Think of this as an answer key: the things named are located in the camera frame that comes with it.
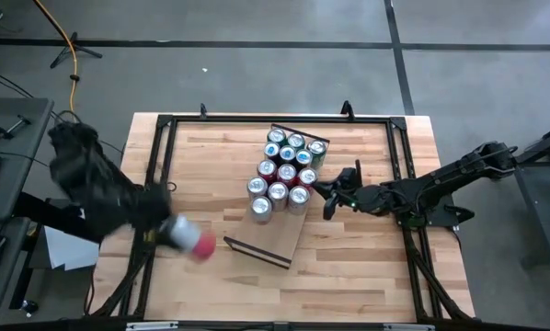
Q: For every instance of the grey side table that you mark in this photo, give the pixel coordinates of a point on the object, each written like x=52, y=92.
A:
x=22, y=151

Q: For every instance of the black table clamp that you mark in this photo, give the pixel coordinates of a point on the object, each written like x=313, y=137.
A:
x=203, y=110
x=347, y=109

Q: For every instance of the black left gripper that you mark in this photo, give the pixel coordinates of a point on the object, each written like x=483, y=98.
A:
x=153, y=209

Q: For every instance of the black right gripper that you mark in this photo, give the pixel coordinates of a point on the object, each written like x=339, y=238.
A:
x=364, y=197

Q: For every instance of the plain silver soda can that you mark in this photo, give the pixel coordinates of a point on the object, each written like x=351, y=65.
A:
x=261, y=205

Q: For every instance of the black clamp tool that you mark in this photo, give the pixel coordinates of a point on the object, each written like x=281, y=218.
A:
x=8, y=128

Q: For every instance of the silver can with red lettering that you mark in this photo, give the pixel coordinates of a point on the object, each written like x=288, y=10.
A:
x=299, y=195

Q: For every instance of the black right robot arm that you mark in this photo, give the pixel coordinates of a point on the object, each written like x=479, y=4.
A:
x=463, y=172

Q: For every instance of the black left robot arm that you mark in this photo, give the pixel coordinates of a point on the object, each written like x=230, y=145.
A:
x=86, y=174

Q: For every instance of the white paper sheets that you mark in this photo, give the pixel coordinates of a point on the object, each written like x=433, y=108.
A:
x=68, y=250

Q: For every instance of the black table frame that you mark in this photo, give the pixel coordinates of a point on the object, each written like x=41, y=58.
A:
x=238, y=118

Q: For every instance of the black tripod stand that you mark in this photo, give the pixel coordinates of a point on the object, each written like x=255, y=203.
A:
x=74, y=46

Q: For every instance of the silver can with red circle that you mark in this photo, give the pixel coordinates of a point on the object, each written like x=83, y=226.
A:
x=257, y=185

